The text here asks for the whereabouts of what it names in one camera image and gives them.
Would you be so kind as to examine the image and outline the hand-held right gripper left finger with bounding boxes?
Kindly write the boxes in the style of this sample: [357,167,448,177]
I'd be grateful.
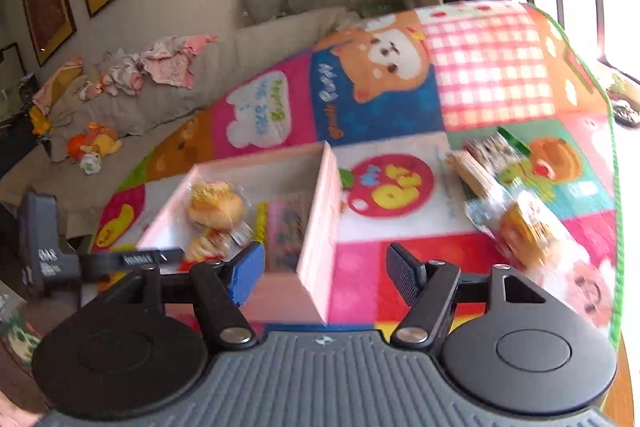
[107,242,265,350]

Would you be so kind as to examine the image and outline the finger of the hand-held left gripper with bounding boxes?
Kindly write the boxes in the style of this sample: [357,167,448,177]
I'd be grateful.
[80,249,184,279]

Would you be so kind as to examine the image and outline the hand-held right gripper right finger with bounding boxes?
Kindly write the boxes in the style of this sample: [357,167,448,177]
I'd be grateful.
[386,243,571,350]

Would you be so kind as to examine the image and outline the red white candy bag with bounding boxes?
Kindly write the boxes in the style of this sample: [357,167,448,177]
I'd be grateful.
[185,224,256,263]

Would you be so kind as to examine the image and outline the small yellow packet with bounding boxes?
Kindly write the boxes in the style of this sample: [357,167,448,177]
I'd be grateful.
[254,202,269,243]

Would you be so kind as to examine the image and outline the pink printed strip packet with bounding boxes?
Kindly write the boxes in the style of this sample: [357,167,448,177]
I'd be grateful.
[265,194,313,273]

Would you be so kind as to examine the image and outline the pink cardboard box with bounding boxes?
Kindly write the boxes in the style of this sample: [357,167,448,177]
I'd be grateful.
[135,141,343,325]

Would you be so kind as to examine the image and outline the brown bun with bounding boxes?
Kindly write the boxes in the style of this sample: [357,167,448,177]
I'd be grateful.
[186,179,251,228]

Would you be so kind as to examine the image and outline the bun with orange label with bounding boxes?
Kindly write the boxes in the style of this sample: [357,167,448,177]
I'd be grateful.
[465,189,566,270]

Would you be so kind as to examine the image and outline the orange yellow plush toy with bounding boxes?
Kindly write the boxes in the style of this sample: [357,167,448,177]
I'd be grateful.
[67,122,123,160]

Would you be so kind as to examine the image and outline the red green snack packet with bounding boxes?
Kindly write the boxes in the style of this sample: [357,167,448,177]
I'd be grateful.
[462,129,531,172]

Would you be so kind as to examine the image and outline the beige sofa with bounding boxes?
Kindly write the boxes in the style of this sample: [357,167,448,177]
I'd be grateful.
[0,7,361,238]

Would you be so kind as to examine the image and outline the pink yellow cloth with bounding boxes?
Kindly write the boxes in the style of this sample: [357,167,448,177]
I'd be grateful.
[31,56,86,115]

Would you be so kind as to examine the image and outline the white orange baby clothes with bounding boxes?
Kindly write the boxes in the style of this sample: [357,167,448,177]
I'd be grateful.
[80,57,146,100]

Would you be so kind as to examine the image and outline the pink white baby clothes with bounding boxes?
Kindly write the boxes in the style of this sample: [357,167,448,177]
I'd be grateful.
[137,34,219,88]

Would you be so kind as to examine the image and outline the colourful cartoon play mat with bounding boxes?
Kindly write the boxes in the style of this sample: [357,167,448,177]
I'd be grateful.
[90,0,626,348]

